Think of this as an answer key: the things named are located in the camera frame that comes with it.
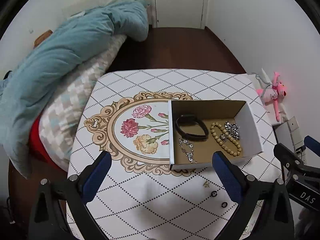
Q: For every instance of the teal quilted blanket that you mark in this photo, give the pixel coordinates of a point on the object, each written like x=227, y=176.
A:
x=28, y=89

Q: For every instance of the white wall socket strip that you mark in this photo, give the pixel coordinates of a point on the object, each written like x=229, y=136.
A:
x=297, y=139

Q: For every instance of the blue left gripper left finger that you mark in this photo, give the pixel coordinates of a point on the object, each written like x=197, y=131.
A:
x=93, y=176

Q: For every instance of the white cardboard box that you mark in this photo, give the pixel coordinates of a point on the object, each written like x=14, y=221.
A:
x=195, y=127

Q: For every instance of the silver pendant charm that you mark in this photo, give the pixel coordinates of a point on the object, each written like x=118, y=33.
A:
x=223, y=138

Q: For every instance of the pink panther plush toy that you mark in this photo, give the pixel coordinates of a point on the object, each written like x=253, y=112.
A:
x=272, y=93

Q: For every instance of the white door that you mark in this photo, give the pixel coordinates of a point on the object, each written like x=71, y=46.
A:
x=180, y=13

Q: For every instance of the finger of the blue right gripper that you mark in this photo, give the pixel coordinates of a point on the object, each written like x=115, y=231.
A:
x=312, y=145

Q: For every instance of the checked pastel pillow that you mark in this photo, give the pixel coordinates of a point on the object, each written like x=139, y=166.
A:
x=60, y=118

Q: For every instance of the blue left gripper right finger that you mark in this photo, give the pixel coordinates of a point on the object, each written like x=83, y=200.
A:
x=230, y=176

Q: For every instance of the red cloth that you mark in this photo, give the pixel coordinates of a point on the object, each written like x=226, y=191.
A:
x=37, y=148

